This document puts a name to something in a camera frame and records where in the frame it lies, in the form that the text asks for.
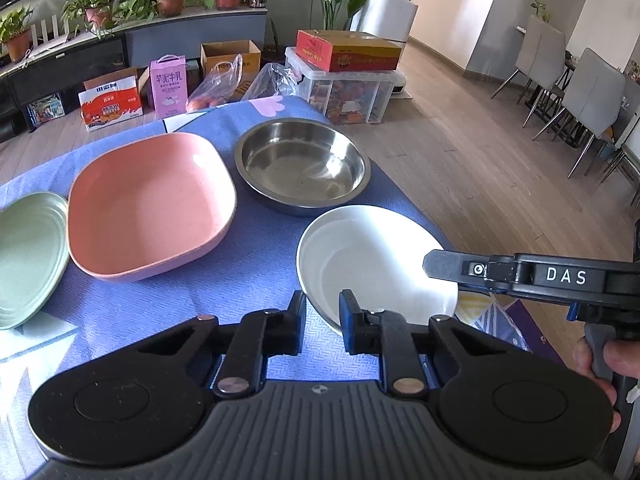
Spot small white ceramic bowl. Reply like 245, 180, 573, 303
296, 205, 458, 333

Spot pink square plate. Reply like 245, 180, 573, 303
67, 132, 238, 283

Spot stainless steel bowl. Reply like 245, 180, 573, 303
234, 118, 371, 217

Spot green round plate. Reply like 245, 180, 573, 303
0, 192, 70, 330

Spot person's right hand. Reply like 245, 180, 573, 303
573, 337, 640, 404

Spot blue printed tablecloth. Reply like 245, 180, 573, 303
0, 95, 566, 480

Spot grey dining chair near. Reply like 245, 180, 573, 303
533, 48, 626, 178

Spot grey dining chair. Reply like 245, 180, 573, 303
533, 48, 626, 178
491, 15, 565, 128

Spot clear plastic storage bin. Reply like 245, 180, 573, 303
285, 47, 397, 125

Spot plastic bag with fruit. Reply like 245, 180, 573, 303
186, 54, 243, 113

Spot clear plastic bag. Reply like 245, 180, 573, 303
242, 63, 299, 101

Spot red cardboard box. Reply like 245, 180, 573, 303
295, 29, 401, 73

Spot pink milk carton box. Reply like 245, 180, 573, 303
150, 54, 188, 119

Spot red white milk carton box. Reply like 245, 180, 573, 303
78, 67, 143, 132

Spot open brown cardboard box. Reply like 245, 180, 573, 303
200, 39, 262, 102

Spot dark TV console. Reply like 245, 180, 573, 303
1, 6, 267, 141

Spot white router with antennas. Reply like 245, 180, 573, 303
27, 14, 70, 55

